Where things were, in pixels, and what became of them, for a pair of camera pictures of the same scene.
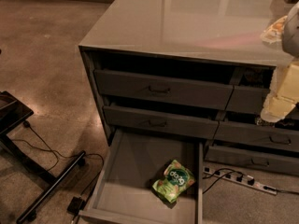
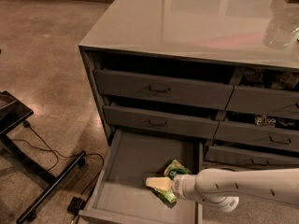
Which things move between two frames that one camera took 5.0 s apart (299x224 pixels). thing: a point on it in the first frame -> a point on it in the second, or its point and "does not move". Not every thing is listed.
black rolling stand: x=13 y=113 does not move
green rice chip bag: x=175 y=181 does not move
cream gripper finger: x=284 y=93 -> x=163 y=183
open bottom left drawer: x=123 y=192 does not move
